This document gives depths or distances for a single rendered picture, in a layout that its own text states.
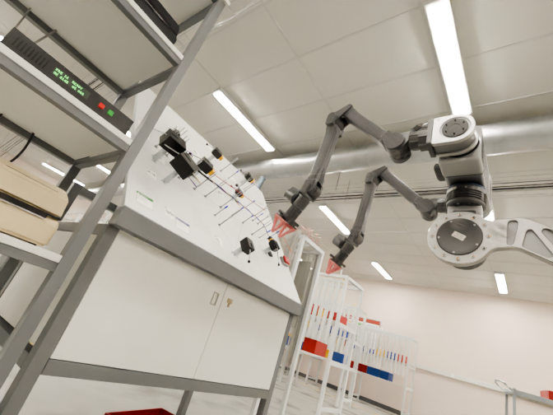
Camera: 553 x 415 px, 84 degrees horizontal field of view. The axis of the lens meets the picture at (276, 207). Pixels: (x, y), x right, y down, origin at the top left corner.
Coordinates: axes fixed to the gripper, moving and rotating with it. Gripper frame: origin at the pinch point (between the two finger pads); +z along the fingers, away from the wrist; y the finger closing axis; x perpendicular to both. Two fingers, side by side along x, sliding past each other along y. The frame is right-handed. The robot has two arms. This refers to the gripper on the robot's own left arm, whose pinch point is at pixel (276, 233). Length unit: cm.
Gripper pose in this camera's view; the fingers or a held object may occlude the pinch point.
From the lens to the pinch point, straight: 134.6
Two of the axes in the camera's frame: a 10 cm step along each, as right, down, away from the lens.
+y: -5.6, -4.9, -6.7
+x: 5.3, 4.1, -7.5
